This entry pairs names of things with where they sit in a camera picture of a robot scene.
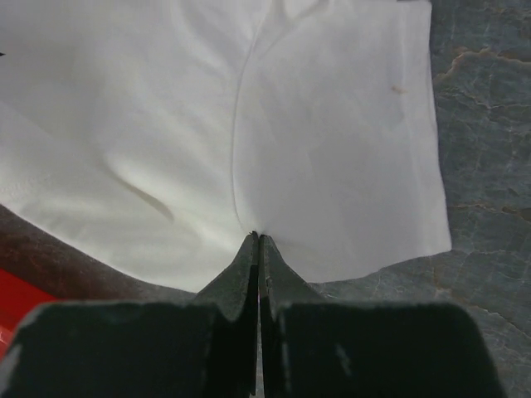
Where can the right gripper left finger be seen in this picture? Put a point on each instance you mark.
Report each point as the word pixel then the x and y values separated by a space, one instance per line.
pixel 203 348

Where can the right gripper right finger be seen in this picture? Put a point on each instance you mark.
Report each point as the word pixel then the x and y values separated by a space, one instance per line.
pixel 314 346

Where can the white t-shirt daisy print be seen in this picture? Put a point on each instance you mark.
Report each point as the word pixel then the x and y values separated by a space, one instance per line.
pixel 154 136

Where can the red plastic bin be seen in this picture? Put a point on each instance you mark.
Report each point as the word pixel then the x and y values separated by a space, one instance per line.
pixel 17 299

